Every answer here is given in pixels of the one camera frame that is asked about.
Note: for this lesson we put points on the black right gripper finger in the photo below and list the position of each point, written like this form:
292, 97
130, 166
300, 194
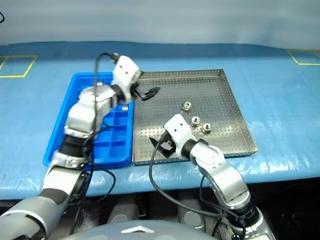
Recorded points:
154, 142
165, 153

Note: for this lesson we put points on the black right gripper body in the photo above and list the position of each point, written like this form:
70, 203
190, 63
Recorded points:
168, 146

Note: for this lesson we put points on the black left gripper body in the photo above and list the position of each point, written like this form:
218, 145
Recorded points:
136, 92

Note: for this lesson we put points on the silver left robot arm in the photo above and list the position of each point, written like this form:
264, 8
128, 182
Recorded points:
82, 117

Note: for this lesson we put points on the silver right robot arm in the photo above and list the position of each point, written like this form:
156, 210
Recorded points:
220, 170

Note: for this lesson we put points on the blue compartment tray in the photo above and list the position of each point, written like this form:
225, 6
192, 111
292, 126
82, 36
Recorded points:
117, 135

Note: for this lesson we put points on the perforated steel tray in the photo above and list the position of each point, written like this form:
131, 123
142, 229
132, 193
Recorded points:
220, 100

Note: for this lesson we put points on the metal roller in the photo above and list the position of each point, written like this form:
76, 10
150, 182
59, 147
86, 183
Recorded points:
125, 108
100, 83

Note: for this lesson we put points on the metal nut upper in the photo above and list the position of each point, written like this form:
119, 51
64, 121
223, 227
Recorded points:
186, 105

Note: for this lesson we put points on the metal nut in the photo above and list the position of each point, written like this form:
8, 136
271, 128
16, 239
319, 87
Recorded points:
195, 121
186, 105
206, 128

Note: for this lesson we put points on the metal nut middle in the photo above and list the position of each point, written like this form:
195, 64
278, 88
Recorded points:
195, 121

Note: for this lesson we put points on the metal nut right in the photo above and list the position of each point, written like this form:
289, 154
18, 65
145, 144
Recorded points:
206, 128

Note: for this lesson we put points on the grey rounded shape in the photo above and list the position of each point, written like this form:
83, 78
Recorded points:
123, 212
191, 217

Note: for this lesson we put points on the grey robot chest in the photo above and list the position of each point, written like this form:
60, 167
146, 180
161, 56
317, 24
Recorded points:
140, 231

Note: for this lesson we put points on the yellow tape square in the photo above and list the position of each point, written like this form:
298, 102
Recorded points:
30, 65
296, 60

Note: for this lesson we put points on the blue plastic table cover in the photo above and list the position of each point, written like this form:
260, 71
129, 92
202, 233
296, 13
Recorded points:
275, 112

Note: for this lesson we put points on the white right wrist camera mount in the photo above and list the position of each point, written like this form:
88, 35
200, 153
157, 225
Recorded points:
178, 128

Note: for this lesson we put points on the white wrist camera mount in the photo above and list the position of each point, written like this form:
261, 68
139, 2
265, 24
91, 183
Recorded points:
125, 70
178, 128

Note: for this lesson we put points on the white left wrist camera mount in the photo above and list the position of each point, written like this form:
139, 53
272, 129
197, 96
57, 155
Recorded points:
125, 70

